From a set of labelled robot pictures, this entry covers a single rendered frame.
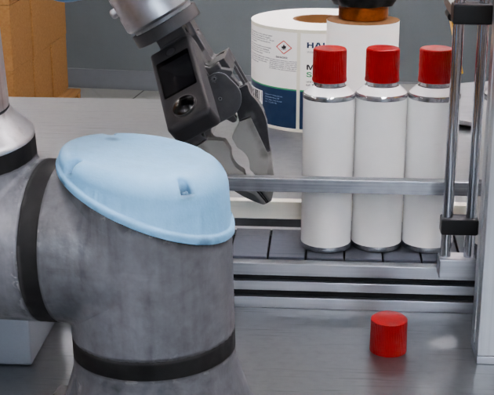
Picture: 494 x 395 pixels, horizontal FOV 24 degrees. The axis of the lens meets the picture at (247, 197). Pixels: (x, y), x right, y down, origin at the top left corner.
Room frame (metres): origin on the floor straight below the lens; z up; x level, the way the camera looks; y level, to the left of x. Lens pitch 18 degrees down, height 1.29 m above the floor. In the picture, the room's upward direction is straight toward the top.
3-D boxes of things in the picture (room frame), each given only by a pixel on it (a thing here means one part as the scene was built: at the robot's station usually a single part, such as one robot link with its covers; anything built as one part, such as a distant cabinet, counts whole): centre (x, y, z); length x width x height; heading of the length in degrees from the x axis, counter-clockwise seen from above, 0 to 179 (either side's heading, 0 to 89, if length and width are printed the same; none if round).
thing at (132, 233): (0.75, 0.08, 1.02); 0.13 x 0.12 x 0.14; 79
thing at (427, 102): (1.10, -0.18, 0.98); 0.05 x 0.05 x 0.20
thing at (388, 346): (0.96, -0.13, 0.85); 0.03 x 0.03 x 0.03
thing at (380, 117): (1.10, -0.13, 0.98); 0.05 x 0.05 x 0.20
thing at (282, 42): (1.65, -0.11, 0.95); 0.20 x 0.20 x 0.14
